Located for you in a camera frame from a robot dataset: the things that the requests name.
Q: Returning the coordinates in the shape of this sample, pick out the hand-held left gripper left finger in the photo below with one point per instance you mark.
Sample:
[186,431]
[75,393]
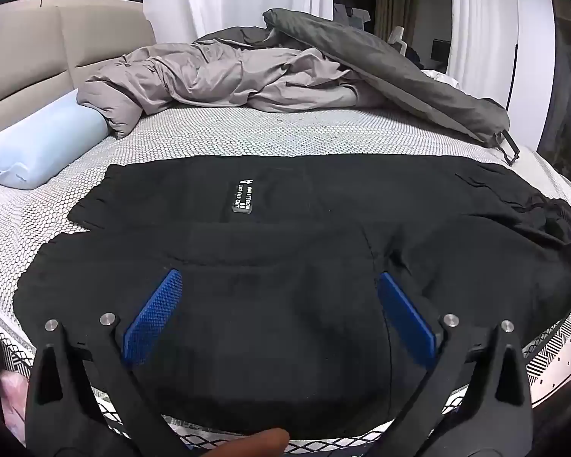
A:
[154,309]

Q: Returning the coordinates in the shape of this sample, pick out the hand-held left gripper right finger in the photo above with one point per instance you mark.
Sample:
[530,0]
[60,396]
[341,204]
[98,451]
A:
[407,323]

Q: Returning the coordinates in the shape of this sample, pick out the black pants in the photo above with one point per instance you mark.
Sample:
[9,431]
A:
[285,228]

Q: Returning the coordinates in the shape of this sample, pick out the person's left hand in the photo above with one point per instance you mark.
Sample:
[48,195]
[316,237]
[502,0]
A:
[259,443]

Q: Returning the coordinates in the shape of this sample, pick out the pink bag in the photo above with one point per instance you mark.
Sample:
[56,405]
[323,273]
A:
[12,404]

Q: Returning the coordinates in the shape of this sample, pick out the white patterned bed mattress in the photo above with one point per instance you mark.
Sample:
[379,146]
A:
[209,128]

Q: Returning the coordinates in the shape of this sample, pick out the light blue pillow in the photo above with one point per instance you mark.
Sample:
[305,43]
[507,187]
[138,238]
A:
[38,145]

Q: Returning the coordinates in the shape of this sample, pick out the light grey duvet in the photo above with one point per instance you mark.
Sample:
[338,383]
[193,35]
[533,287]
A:
[219,76]

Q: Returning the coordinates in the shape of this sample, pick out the dark grey blanket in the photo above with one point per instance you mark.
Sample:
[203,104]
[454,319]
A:
[385,66]

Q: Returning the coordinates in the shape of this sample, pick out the white chair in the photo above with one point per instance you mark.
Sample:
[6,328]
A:
[398,38]

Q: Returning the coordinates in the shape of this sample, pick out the beige padded headboard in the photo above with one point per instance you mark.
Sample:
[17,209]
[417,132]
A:
[28,47]

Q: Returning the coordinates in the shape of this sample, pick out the olive curtain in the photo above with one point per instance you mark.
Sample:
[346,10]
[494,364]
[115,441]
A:
[395,0]

